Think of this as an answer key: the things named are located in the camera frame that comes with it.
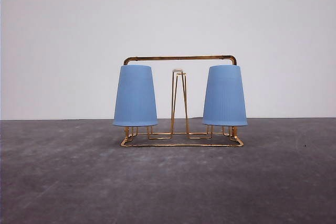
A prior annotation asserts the blue ribbed cup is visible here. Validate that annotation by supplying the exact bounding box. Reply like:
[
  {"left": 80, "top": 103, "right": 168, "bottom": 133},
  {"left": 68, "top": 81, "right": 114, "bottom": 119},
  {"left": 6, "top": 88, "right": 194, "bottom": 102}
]
[
  {"left": 113, "top": 65, "right": 158, "bottom": 126},
  {"left": 203, "top": 65, "right": 248, "bottom": 126}
]

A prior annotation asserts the gold wire cup rack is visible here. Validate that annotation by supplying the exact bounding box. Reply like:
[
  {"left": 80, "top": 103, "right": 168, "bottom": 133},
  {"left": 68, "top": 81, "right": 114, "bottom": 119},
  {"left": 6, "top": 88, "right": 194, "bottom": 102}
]
[{"left": 120, "top": 55, "right": 244, "bottom": 147}]

